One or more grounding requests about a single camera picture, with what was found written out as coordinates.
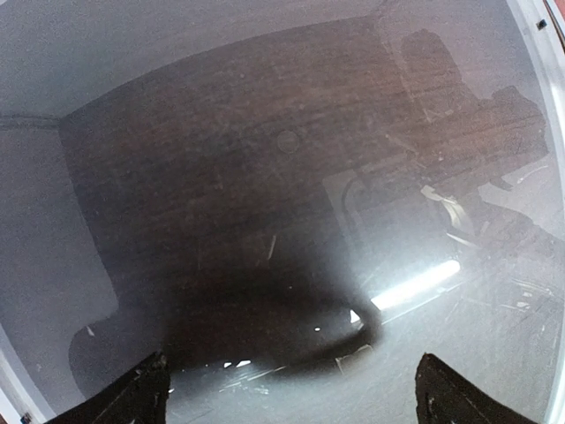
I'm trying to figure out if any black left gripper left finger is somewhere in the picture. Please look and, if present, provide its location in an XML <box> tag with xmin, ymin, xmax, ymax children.
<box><xmin>49</xmin><ymin>352</ymin><xmax>170</xmax><ymax>424</ymax></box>

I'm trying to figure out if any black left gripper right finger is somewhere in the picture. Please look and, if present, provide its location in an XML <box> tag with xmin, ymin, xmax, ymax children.
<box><xmin>415</xmin><ymin>353</ymin><xmax>534</xmax><ymax>424</ymax></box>

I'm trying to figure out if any white picture frame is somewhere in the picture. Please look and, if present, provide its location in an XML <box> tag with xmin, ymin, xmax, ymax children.
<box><xmin>0</xmin><ymin>0</ymin><xmax>565</xmax><ymax>424</ymax></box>

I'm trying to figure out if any clear acrylic sheet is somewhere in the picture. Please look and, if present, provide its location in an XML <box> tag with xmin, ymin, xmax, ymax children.
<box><xmin>0</xmin><ymin>0</ymin><xmax>561</xmax><ymax>424</ymax></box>

